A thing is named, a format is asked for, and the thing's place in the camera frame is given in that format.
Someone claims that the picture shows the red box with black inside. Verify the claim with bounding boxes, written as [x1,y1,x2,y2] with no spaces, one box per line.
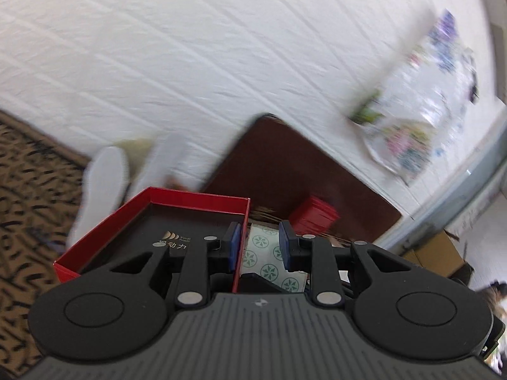
[53,186,252,294]

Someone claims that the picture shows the colourful printed plastic bag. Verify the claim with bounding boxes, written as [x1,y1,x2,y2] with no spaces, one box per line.
[346,8,481,187]

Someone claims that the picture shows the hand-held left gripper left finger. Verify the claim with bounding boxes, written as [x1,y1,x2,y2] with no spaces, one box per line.
[111,223,243,309]

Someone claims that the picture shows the white packet with green flowers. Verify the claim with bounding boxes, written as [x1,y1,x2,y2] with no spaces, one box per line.
[240,223,310,294]

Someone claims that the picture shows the dark brown mat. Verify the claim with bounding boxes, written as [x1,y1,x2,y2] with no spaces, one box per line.
[200,113,404,247]

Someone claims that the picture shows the pale yellow cloth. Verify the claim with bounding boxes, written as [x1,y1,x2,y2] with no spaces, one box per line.
[115,138,156,160]

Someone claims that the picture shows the white slipper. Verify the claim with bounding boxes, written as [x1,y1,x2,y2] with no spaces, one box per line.
[67,146,130,248]
[127,132,196,203]

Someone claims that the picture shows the small red box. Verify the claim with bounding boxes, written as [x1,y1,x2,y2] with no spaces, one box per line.
[288,195,341,237]

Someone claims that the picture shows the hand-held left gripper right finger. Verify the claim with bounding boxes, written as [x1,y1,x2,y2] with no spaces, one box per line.
[278,220,401,310]

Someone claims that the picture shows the white bed sheet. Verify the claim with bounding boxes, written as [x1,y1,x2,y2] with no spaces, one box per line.
[0,0,500,224]

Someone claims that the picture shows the brown cardboard box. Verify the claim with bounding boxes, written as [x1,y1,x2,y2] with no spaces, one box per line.
[400,230,470,286]

